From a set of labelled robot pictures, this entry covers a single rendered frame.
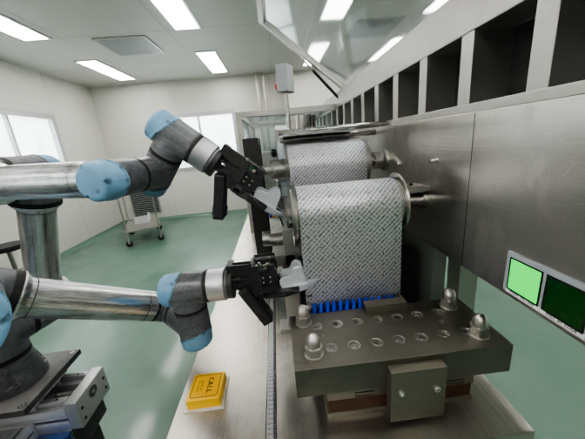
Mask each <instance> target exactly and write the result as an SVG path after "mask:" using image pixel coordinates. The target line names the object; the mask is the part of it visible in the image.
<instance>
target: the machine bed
mask: <svg viewBox="0 0 585 439"><path fill-rule="evenodd" d="M254 254H257V248H256V241H255V235H254V233H251V228H250V221H249V215H247V218H246V221H245V224H244V227H243V230H242V233H241V234H240V237H239V241H238V244H237V246H236V249H235V251H234V254H233V256H232V260H233V261H234V262H240V261H249V260H251V258H252V257H253V255H254ZM238 292H239V291H238V290H237V293H236V297H235V298H234V299H227V301H216V304H215V307H214V309H213V311H212V315H211V318H210V320H211V324H212V341H211V343H210V344H209V345H208V346H207V347H205V348H203V349H201V350H199V351H198V353H197V356H196V359H195V362H194V363H193V366H192V371H191V373H190V375H189V378H188V381H187V383H186V385H185V390H184V392H183V394H182V397H181V399H180V402H179V405H178V408H177V411H176V414H175V416H174V418H173V421H172V424H171V427H170V430H169V433H168V436H167V437H166V439H266V381H267V350H268V325H266V326H264V325H263V324H262V323H261V321H260V320H259V319H258V317H257V316H256V315H255V314H254V312H253V311H252V310H251V309H250V308H249V307H248V306H247V305H246V303H245V302H244V301H243V299H242V298H241V297H240V296H239V294H238ZM275 303H276V376H277V439H534V435H535V431H534V430H533V429H532V428H531V427H530V425H529V424H528V423H527V422H526V421H525V420H524V419H523V418H522V417H521V415H520V414H519V413H518V412H517V411H516V410H515V409H514V408H513V406H512V405H511V404H510V403H509V402H508V401H507V400H506V399H505V398H504V396H503V395H502V394H501V393H500V392H499V391H498V390H497V389H496V388H495V387H494V385H493V384H492V383H491V382H490V381H489V380H488V379H487V378H486V376H485V375H475V376H474V382H471V386H470V394H471V395H472V399H471V400H465V401H458V402H446V403H445V406H444V415H437V416H431V417H424V418H418V419H411V420H405V421H397V422H390V419H389V417H388V415H387V412H386V411H380V412H373V413H366V414H360V415H348V416H341V417H334V418H328V415H327V411H326V403H325V398H324V395H316V396H308V397H302V398H298V397H297V389H296V381H295V373H294V363H293V345H292V336H291V333H283V334H282V333H280V320H281V319H287V313H286V297H283V298H275ZM223 371H225V376H227V375H229V376H230V379H229V383H228V388H227V393H226V398H225V406H224V409H218V410H211V411H204V412H197V413H190V414H184V410H185V405H186V399H187V396H188V394H189V391H190V389H191V386H192V382H193V379H194V376H195V375H202V374H209V373H216V372H223Z"/></svg>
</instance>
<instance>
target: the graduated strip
mask: <svg viewBox="0 0 585 439"><path fill-rule="evenodd" d="M269 306H270V308H271V309H272V311H273V322H271V323H269V324H268V350H267V381H266V439H277V376H276V303H275V298H271V299H269Z"/></svg>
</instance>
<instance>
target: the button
mask: <svg viewBox="0 0 585 439"><path fill-rule="evenodd" d="M225 382H226V376H225V371H223V372H216V373H209V374H202V375H195V376H194V379H193V382H192V386H191V389H190V391H189V394H188V396H187V399H186V406H187V409H188V410H190V409H202V408H210V407H217V406H221V403H222V399H223V394H224V390H225Z"/></svg>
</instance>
